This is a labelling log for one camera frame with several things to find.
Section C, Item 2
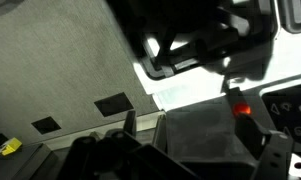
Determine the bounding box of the black flat board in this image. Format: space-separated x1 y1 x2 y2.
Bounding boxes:
0 142 54 180

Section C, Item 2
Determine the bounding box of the yellow small block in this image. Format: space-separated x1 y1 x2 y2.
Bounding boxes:
1 136 24 157

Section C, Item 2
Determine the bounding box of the rectangular black stove grill plate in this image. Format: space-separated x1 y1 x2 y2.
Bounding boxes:
277 0 301 35

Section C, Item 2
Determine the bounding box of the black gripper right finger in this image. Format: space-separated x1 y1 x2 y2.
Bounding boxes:
234 113 272 161

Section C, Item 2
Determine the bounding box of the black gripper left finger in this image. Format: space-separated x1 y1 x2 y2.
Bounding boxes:
122 109 138 138

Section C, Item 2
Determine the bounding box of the black stove keypad panel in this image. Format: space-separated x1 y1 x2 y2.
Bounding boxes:
261 85 301 155

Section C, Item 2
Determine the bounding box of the red round stove button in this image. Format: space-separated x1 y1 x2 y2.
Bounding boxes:
232 101 253 117

